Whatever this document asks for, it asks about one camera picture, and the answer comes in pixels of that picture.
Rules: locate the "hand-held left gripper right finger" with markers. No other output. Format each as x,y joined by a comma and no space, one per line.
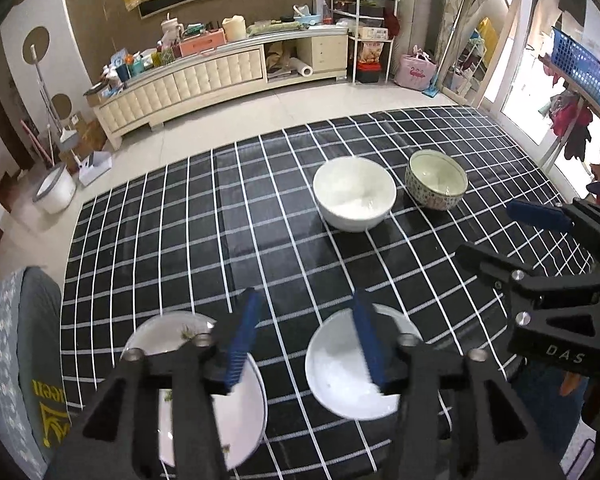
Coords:
372,345

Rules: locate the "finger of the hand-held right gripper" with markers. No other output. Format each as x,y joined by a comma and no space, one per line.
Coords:
500,262
540,215

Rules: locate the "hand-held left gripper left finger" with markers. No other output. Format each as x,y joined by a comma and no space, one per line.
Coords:
242,340

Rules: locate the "white bowl with floral print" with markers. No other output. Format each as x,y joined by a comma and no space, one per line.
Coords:
340,370

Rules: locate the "small white plate with scraps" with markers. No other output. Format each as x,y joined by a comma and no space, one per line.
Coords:
240,410

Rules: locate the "red hanging garment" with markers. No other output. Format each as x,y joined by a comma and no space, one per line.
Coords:
572,122

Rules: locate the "green patterned bowl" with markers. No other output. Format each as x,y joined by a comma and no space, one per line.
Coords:
436,180

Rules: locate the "black checked tablecloth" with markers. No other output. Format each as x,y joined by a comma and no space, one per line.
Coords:
180,240

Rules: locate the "plain white bowl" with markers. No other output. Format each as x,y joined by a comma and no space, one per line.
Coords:
355,195

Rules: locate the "blue plastic basket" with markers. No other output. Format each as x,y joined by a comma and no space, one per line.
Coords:
582,67

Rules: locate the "pink bag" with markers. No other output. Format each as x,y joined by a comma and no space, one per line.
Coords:
416,71

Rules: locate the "patterned beige curtain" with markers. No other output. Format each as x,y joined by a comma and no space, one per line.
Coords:
455,15

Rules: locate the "red box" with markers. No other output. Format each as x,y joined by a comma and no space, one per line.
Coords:
369,73

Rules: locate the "white dustpan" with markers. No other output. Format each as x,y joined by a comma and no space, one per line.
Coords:
95,169

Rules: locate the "snack bag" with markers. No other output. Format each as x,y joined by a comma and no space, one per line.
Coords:
371,52

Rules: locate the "white mop bucket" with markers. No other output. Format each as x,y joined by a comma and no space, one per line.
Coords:
55,192

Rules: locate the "cardboard box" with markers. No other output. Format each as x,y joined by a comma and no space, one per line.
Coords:
92,135

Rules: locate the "cream television cabinet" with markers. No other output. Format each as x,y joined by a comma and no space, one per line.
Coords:
205,85

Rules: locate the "white paper roll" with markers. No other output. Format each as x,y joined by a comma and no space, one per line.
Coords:
301,66

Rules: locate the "pink storage box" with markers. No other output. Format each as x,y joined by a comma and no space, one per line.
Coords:
202,44

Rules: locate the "cream round container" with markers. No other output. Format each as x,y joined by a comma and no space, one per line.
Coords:
234,28

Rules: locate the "white mop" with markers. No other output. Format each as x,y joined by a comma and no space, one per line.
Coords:
45,95

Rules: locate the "white tumbler with straw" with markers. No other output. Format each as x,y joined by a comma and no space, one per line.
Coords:
171,32

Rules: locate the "cream arched frame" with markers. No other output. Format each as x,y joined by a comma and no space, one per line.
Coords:
517,20

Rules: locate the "round brown wall disc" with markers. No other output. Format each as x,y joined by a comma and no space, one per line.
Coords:
35,45
61,106

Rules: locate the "brown wooden door frame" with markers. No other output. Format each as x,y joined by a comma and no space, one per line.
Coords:
5,115

